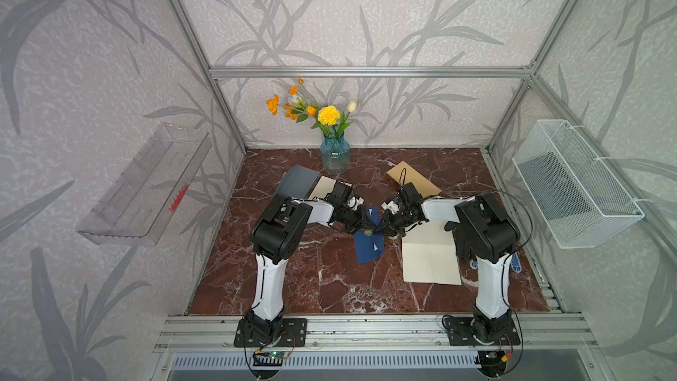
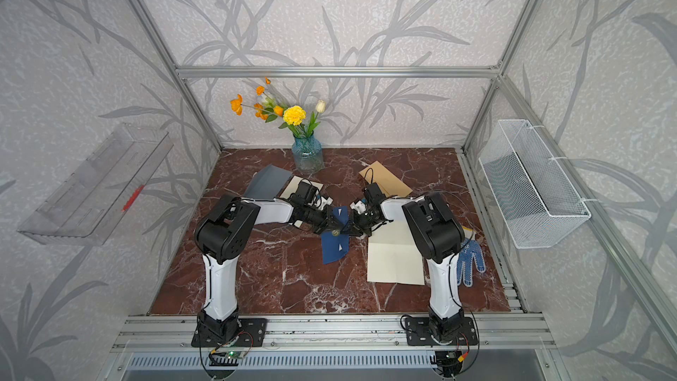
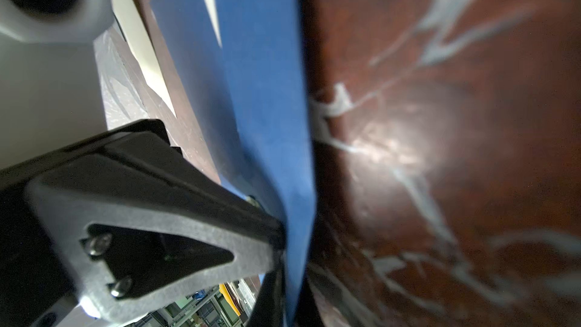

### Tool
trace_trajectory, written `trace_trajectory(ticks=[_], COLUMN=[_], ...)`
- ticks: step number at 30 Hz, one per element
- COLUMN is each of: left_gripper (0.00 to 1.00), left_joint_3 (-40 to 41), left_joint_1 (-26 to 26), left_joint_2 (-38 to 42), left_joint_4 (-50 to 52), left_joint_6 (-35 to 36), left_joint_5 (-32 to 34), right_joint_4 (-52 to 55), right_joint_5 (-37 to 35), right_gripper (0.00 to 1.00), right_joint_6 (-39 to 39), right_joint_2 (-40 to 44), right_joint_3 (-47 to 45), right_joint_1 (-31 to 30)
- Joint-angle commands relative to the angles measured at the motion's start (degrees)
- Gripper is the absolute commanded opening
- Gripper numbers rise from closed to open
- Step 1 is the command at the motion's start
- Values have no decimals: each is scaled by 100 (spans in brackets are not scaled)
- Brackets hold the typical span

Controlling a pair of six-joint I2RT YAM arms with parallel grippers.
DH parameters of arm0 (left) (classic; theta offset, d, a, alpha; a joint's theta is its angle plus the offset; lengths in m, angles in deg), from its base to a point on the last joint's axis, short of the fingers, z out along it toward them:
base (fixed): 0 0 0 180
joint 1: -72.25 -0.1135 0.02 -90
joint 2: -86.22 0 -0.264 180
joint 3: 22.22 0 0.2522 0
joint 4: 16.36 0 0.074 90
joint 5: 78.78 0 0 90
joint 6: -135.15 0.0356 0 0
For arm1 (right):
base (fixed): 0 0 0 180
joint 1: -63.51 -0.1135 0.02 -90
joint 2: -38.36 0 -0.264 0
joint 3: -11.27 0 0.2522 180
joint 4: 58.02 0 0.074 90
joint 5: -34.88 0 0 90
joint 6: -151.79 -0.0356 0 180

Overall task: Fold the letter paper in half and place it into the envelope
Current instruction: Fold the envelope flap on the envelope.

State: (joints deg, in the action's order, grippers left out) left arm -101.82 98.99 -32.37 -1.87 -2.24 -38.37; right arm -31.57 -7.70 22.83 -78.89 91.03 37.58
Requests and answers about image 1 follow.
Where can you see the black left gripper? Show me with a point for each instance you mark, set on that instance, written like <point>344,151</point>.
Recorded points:
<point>362,223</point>

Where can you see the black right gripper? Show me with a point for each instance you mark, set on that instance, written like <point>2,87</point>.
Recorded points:
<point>385,227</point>

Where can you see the dark blue envelope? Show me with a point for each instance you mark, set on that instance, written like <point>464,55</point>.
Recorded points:
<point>364,249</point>

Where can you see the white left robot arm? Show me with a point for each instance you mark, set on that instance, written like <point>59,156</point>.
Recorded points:
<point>277,235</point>

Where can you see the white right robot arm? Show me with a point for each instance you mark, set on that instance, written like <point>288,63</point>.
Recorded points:
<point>484,232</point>

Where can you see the cream envelope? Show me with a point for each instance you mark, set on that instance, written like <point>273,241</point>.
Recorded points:
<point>324,186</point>

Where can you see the cream unfolded paper sheet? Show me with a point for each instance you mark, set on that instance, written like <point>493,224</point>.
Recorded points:
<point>429,255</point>

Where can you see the blue glass vase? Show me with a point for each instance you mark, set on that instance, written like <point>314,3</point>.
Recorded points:
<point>335,154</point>

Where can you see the black work glove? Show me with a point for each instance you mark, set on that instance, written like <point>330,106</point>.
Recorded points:
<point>465,235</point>

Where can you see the yellow orange artificial flowers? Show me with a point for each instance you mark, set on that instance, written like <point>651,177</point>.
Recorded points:
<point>304,107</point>

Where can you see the blue dotted white glove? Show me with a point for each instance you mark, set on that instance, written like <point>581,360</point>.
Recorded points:
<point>516,264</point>

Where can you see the left circuit board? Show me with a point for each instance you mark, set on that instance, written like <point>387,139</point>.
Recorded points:
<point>274,358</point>

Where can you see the circuit board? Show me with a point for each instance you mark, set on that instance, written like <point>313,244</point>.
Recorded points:
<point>493,359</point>
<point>274,358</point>

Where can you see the right circuit board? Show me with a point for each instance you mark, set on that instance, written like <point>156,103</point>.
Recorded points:
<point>493,359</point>

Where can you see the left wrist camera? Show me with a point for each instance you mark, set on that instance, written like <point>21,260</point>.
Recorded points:
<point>354,202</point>

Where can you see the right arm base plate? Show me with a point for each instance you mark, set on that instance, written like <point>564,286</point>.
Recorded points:
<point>471,332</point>

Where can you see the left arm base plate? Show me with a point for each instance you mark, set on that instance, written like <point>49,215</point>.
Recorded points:
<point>260,333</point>

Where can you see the white wire mesh basket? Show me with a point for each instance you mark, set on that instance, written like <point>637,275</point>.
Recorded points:
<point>581,200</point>

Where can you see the aluminium front rail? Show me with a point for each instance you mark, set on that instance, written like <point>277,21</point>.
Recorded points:
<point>389,332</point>

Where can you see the clear acrylic wall shelf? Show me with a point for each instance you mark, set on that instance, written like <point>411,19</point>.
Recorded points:
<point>136,210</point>

